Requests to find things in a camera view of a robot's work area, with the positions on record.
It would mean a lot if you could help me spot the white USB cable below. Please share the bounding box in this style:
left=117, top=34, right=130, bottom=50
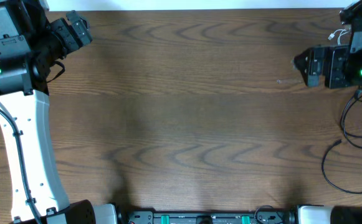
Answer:
left=327, top=28, right=352, bottom=46

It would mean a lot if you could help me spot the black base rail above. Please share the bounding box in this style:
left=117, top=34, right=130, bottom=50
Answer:
left=118, top=208, right=295, bottom=224

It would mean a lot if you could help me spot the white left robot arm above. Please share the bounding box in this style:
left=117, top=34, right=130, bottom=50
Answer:
left=0, top=1, right=118, bottom=223

